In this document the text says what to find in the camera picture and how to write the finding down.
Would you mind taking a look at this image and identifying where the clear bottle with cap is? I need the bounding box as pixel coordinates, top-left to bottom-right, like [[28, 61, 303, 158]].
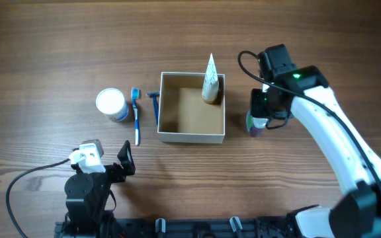
[[245, 111, 268, 138]]

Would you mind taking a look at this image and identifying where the cotton swab tub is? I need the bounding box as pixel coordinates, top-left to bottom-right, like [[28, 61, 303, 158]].
[[95, 88, 129, 122]]

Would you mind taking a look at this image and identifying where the white bamboo print tube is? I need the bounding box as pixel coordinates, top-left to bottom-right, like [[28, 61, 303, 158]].
[[202, 54, 220, 104]]

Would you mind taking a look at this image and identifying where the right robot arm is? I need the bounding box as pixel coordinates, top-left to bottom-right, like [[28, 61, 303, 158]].
[[246, 44, 381, 237]]

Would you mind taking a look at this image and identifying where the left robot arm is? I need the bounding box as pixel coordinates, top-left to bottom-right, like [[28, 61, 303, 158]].
[[54, 139, 136, 237]]

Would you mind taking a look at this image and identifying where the blue white toothbrush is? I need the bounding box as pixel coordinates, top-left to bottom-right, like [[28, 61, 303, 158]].
[[131, 87, 140, 145]]

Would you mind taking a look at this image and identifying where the blue disposable razor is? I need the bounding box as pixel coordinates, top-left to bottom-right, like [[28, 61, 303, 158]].
[[146, 91, 159, 124]]

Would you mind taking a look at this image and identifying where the white cardboard box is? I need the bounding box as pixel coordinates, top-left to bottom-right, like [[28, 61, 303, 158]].
[[157, 72, 226, 143]]

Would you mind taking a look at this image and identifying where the black right camera cable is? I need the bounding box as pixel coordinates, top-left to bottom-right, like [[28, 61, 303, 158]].
[[237, 50, 381, 238]]

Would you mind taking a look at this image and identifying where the black camera cable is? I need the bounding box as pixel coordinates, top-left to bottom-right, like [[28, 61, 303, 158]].
[[237, 50, 381, 238], [5, 158, 71, 238]]

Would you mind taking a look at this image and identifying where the black left camera cable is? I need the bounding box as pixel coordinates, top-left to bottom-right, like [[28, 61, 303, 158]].
[[5, 158, 71, 238]]

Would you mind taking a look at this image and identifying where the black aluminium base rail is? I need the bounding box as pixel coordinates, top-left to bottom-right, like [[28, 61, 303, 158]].
[[54, 216, 298, 238]]

